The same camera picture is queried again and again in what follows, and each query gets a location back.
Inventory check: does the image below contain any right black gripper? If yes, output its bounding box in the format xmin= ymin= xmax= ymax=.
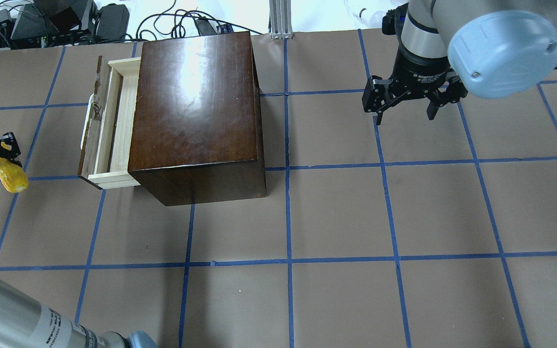
xmin=362 ymin=48 xmax=469 ymax=126

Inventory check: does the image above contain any yellow toy corn cob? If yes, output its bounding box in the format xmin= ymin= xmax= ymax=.
xmin=0 ymin=157 xmax=29 ymax=193

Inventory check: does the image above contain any wooden drawer with white handle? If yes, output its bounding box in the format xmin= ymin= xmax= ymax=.
xmin=77 ymin=56 xmax=141 ymax=189

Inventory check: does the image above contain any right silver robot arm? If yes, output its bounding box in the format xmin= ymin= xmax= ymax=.
xmin=362 ymin=0 xmax=557 ymax=125

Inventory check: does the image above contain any dark wooden drawer box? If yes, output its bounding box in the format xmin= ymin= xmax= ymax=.
xmin=128 ymin=31 xmax=267 ymax=206

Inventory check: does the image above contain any black power adapter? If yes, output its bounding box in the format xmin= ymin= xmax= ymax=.
xmin=95 ymin=4 xmax=130 ymax=41

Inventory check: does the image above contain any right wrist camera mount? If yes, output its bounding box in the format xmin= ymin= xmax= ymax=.
xmin=381 ymin=6 xmax=407 ymax=36

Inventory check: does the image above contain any aluminium frame post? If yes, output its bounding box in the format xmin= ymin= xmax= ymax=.
xmin=269 ymin=0 xmax=293 ymax=40

